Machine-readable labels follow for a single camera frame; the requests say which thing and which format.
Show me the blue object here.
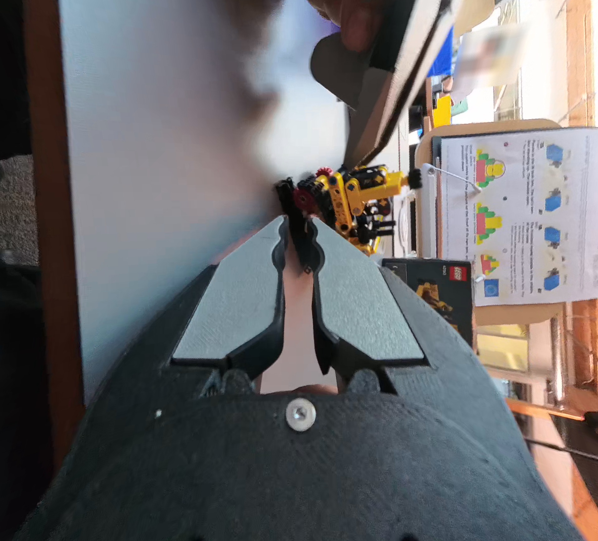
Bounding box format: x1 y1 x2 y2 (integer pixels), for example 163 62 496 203
427 27 455 78

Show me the yellow lego bulldozer model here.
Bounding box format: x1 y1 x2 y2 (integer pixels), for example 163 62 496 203
292 167 423 257

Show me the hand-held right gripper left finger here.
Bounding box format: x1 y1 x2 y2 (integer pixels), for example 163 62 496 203
171 215 287 380

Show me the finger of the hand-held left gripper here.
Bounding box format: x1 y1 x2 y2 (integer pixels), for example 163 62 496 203
345 68 398 165
362 0 468 167

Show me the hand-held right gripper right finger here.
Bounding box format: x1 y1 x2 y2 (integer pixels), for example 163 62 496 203
310 218 426 376

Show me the white printed instruction sheet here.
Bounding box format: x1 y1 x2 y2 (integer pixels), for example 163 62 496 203
439 128 598 307

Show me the yellow block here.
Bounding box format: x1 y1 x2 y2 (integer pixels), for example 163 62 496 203
432 94 453 128

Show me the black lego set box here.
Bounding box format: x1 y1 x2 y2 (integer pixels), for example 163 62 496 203
382 257 475 346

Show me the beige board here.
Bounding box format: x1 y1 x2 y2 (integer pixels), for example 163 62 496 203
415 120 570 327

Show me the black cable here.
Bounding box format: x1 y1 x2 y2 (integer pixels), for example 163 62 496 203
525 438 598 458

